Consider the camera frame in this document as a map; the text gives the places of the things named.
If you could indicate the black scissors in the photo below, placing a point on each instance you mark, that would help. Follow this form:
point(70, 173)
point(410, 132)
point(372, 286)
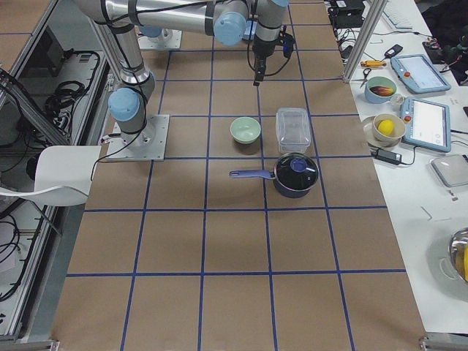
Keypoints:
point(366, 73)

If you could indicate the dark blue saucepan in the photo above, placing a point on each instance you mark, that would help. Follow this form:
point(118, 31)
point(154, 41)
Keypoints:
point(293, 175)

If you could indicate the clear plastic container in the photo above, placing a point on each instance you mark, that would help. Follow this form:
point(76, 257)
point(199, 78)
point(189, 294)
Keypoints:
point(293, 130)

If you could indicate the black power adapter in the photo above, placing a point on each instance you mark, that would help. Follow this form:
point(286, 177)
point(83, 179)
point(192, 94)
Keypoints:
point(386, 156)

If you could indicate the robot arm by green bowl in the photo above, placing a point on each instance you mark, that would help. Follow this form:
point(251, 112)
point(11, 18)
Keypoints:
point(225, 21)

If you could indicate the blue teach pendant near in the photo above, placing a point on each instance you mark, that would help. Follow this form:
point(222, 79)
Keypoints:
point(427, 124)

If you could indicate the blue teach pendant far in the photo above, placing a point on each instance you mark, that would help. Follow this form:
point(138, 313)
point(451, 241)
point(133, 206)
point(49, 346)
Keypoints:
point(418, 74)

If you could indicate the green bowl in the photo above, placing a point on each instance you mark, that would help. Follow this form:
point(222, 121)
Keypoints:
point(245, 130)

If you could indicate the black gripper green side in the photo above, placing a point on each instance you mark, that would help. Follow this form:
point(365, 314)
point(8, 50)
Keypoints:
point(262, 48)

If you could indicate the blue bowl with fruit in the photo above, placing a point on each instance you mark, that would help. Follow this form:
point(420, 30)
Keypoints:
point(379, 90)

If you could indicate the white chair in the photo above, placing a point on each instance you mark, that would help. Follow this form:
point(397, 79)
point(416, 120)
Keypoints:
point(62, 177)

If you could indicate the beige bowl with lemon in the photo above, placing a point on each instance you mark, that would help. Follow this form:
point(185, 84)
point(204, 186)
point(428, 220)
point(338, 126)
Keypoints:
point(388, 127)

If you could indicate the blue teach pendant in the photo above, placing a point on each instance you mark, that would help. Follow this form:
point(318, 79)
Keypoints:
point(427, 124)
point(418, 74)

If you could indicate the orange screwdriver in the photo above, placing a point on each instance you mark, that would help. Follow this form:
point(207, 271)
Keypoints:
point(373, 64)

